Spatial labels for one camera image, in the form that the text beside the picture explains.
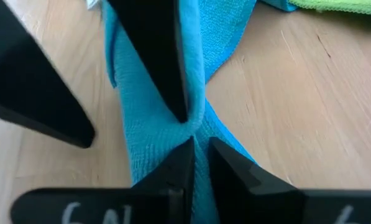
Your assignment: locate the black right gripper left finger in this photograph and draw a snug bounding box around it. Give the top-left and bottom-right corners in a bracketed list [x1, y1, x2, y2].
[11, 136, 195, 224]

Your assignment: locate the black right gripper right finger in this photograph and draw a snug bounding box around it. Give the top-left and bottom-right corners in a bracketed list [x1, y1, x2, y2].
[208, 137, 371, 224]

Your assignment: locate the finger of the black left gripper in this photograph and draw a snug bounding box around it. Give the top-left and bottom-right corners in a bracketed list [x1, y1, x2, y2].
[0, 0, 96, 149]
[107, 0, 189, 124]

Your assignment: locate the blue microfiber towel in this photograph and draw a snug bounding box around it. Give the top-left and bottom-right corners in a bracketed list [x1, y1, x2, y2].
[85, 0, 258, 224]
[259, 0, 298, 12]

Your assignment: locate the green microfiber towel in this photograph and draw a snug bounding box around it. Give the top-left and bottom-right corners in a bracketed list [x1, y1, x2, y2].
[289, 0, 371, 24]

